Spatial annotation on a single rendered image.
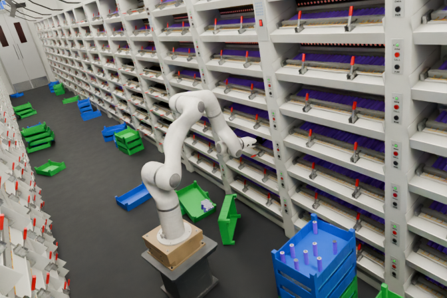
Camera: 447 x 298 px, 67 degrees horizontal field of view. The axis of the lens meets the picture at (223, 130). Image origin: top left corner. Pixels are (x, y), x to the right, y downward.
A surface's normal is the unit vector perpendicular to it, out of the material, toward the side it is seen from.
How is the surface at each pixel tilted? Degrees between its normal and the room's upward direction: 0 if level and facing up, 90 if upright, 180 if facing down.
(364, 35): 107
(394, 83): 90
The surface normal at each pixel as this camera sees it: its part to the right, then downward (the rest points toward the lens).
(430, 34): -0.72, 0.60
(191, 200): 0.04, -0.76
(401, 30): -0.81, 0.35
